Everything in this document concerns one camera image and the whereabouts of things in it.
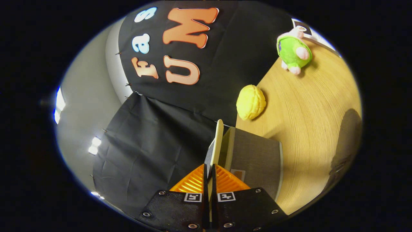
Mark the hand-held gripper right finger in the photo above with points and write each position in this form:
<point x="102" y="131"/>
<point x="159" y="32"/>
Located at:
<point x="215" y="212"/>

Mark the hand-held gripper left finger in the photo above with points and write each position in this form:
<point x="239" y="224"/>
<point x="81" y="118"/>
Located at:
<point x="205" y="209"/>

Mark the grey fabric storage box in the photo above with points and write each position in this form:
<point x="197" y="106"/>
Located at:
<point x="254" y="154"/>

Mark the ceiling light panel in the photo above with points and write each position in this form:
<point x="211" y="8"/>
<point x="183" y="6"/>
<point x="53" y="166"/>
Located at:
<point x="96" y="194"/>
<point x="94" y="145"/>
<point x="59" y="103"/>

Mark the yellow bumpy plush ball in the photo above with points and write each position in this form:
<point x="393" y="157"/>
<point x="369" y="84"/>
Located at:
<point x="251" y="102"/>

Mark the black backdrop cloth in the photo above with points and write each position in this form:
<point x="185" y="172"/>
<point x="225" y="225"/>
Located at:
<point x="225" y="64"/>

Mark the row of black cloth clips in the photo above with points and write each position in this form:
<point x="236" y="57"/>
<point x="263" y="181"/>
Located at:
<point x="128" y="84"/>

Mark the green and white plush toy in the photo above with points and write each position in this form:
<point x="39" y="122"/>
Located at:
<point x="291" y="48"/>

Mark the white book with portrait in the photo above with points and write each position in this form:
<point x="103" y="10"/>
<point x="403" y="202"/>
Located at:
<point x="322" y="41"/>

